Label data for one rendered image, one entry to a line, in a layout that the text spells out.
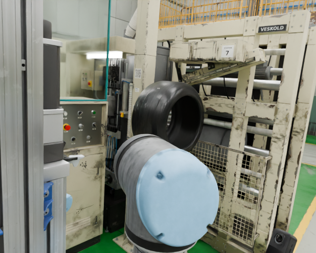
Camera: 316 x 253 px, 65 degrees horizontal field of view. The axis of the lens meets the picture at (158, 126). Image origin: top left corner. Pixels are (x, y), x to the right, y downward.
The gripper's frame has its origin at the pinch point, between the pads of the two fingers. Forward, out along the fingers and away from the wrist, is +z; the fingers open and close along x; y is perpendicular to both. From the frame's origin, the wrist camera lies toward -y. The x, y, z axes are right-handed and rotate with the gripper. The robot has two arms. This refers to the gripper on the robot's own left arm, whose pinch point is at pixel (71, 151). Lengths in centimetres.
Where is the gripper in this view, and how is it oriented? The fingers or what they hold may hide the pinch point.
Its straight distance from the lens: 139.9
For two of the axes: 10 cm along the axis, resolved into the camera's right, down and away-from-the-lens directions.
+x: 9.5, 2.5, -2.1
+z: 2.5, -1.5, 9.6
